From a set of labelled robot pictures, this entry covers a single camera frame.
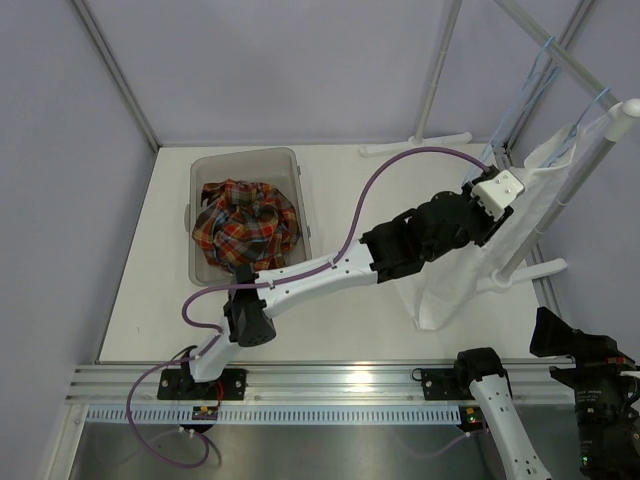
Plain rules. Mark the white shirt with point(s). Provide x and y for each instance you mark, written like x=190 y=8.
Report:
x=442 y=288

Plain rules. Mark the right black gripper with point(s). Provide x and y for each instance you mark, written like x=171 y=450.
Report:
x=596 y=355

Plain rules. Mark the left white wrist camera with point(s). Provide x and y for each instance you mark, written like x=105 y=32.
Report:
x=495 y=195

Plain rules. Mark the white slotted cable duct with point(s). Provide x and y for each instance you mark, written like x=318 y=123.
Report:
x=278 y=415

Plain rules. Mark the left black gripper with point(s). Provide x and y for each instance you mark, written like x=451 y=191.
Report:
x=486 y=222

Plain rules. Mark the left aluminium frame post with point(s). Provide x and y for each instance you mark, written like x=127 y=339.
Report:
x=98 y=39

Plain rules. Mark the right aluminium frame post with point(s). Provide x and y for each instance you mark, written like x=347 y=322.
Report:
x=568 y=37

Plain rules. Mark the white clothes rack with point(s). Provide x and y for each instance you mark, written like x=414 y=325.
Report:
x=621 y=115

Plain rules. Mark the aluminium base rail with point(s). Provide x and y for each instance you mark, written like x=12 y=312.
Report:
x=356 y=383

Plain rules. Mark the light blue wire hanger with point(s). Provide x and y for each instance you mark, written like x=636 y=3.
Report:
x=529 y=93

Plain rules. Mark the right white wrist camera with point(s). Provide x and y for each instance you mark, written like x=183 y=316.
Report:
x=631 y=373

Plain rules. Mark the red plaid shirt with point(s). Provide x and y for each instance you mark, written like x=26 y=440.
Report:
x=245 y=223

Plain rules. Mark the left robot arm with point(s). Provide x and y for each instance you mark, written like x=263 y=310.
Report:
x=390 y=251

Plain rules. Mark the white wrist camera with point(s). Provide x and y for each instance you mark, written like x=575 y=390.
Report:
x=631 y=373
x=495 y=195

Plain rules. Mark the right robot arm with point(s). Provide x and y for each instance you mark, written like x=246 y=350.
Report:
x=608 y=423

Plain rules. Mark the aluminium frame post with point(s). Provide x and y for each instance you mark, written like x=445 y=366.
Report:
x=568 y=37
x=98 y=39

